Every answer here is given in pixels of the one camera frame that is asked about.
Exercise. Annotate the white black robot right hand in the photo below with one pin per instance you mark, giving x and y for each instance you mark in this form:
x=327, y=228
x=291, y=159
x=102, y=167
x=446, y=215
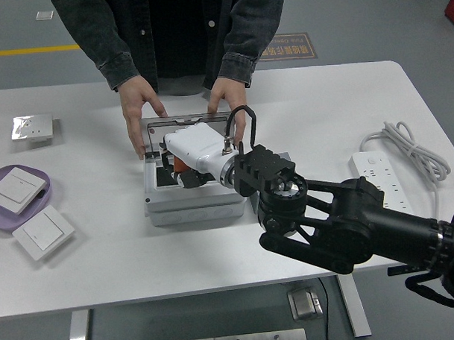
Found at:
x=196, y=145

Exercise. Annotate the person's left hand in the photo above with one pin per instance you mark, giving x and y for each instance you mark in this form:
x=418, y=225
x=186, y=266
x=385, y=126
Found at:
x=230, y=99

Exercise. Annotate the person's right hand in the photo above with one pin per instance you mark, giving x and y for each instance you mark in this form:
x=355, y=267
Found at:
x=135, y=102

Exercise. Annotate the orange cylinder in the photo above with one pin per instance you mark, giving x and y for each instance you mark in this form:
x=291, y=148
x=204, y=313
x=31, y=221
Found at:
x=180, y=165

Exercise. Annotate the grey electrical box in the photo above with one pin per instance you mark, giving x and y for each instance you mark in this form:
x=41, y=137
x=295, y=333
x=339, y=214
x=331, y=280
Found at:
x=195, y=212

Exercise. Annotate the person's left forearm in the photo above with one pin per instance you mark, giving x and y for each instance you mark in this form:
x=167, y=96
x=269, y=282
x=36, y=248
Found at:
x=250, y=38

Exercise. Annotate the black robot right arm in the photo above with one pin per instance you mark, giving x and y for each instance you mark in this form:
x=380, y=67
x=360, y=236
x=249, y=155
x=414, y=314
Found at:
x=363, y=217

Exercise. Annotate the person's right forearm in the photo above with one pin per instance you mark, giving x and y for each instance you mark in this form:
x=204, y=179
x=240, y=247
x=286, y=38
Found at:
x=111, y=51

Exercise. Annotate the grey cube block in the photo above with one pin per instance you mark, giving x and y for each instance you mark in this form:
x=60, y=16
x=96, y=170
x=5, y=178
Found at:
x=252, y=204

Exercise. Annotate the metal floor socket box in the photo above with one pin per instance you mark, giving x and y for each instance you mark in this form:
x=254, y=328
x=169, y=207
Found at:
x=304, y=303

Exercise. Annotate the person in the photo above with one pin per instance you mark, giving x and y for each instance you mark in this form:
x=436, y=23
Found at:
x=177, y=30

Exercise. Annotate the brown floor sign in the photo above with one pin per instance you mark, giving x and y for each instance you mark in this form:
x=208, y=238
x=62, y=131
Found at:
x=297, y=48

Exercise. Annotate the yellow floor tape line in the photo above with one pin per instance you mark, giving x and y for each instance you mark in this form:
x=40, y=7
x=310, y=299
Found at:
x=29, y=51

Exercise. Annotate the small metal floor plate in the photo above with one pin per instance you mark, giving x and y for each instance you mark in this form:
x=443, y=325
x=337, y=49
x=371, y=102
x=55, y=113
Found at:
x=45, y=15

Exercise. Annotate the white table leg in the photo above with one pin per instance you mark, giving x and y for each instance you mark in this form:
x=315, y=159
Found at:
x=355, y=307
x=78, y=332

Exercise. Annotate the red object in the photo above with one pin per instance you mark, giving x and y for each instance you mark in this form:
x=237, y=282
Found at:
x=453, y=11

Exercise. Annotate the black table control panel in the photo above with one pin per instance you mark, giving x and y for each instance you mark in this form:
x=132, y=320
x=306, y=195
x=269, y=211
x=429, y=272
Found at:
x=406, y=270

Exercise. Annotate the white wall switch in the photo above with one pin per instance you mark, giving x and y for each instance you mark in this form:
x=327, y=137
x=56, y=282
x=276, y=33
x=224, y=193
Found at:
x=15, y=188
x=42, y=232

